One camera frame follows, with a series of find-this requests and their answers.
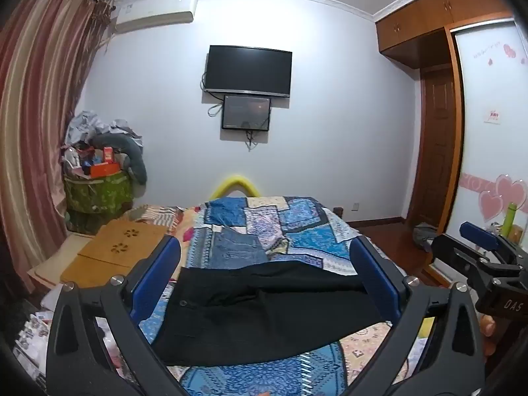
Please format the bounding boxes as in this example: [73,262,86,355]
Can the small black monitor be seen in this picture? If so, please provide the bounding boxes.
[221,95,272,131]

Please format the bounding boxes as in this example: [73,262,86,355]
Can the green fabric basket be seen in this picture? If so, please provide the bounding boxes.
[64,171,133,232]

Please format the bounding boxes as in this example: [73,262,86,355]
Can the yellow foam tube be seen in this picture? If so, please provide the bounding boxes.
[210,174,260,199]

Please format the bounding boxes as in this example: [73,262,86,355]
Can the grey crumpled cloth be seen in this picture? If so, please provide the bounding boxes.
[66,111,143,149]

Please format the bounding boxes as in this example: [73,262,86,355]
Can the wooden door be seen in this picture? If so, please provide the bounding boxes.
[406,64,459,232]

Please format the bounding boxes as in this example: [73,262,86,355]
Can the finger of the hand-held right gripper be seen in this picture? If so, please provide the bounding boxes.
[431,234,498,298]
[460,221,503,253]

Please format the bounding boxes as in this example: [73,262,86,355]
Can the pink striped cloth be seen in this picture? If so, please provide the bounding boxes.
[124,204,185,232]

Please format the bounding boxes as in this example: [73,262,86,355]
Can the white air conditioner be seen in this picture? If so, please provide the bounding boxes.
[113,0,199,34]

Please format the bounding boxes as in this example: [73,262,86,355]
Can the striped pink curtain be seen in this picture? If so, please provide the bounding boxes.
[0,0,114,293]

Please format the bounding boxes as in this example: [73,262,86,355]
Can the patchwork printed blanket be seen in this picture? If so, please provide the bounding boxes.
[136,195,417,396]

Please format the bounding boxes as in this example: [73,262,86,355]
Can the wooden overhead cabinet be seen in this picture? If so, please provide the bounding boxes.
[375,0,516,67]

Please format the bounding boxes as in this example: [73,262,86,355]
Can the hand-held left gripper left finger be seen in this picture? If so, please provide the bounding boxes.
[45,235,194,396]

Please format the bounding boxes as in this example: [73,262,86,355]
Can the pile of papers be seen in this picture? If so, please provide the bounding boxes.
[14,284,62,382]

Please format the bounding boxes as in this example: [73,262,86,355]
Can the person's right hand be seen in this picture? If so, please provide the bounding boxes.
[480,314,502,359]

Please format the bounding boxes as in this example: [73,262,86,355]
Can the green bottle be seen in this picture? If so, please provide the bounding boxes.
[501,203,517,238]

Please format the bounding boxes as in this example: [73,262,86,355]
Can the black wall television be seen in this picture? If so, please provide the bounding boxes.
[204,45,293,99]

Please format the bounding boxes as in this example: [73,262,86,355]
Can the black pants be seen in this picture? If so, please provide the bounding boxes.
[150,261,386,367]

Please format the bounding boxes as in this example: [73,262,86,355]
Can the grey neck pillow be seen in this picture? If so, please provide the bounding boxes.
[97,134,148,185]

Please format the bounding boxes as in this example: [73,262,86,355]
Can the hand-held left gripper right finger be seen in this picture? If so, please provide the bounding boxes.
[348,235,485,396]

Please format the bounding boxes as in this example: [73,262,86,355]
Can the grey bag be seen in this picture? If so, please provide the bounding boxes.
[412,222,435,252]

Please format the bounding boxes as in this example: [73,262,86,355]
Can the white heart-printed wardrobe door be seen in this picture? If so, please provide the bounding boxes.
[447,18,528,256]

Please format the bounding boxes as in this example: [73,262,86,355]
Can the orange box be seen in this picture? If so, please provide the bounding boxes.
[90,162,121,177]

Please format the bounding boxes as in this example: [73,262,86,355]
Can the wooden lap table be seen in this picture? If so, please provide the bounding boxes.
[61,218,168,289]

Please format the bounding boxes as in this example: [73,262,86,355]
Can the blue jeans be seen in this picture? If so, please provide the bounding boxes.
[205,200,271,269]

